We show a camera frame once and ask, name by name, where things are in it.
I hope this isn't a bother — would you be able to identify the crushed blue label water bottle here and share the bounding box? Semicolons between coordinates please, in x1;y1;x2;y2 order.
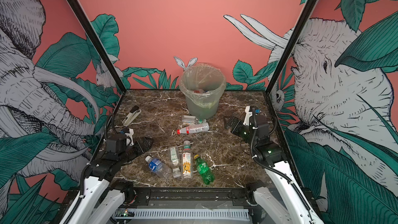
145;156;173;178

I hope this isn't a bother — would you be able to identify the clear bottle green white label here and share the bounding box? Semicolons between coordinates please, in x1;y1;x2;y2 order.
169;147;181;178

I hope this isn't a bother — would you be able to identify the sunflower label tea bottle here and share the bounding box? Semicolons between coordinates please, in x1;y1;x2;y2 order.
182;140;192;179

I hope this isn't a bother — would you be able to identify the green soda bottle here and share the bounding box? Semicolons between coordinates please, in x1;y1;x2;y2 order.
194;155;215;185

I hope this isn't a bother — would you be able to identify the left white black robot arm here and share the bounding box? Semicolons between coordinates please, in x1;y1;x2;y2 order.
60;129;154;224

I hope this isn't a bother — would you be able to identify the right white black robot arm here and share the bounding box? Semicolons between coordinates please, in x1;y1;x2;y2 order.
224;106;323;224

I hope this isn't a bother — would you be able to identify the grey mesh waste bin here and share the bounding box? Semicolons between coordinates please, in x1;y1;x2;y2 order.
180;65;227;120

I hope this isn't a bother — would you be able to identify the clear plastic bin liner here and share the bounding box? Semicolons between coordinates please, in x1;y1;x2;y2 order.
178;63;228;109

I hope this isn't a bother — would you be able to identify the grey black stapler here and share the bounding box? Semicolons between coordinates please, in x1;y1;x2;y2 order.
122;105;142;127

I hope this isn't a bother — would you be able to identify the red cap white bottle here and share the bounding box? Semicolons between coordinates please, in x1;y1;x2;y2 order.
177;122;209;135

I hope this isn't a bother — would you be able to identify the clear bottle green neck band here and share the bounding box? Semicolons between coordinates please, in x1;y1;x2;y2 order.
181;115;207;125

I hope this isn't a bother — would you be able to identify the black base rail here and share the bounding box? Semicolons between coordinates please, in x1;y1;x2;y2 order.
122;187;254;207

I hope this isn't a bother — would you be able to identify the white perforated cable tray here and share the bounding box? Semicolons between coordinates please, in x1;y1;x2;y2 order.
113;208;250;221

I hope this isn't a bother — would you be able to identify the right black frame post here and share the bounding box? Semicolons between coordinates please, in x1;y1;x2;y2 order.
265;0;318;95

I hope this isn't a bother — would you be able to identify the black frame post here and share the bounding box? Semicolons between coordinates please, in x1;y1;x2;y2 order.
265;0;318;95
67;0;127;94

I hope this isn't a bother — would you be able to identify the left black frame post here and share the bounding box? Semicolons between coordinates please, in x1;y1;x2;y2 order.
67;0;127;94

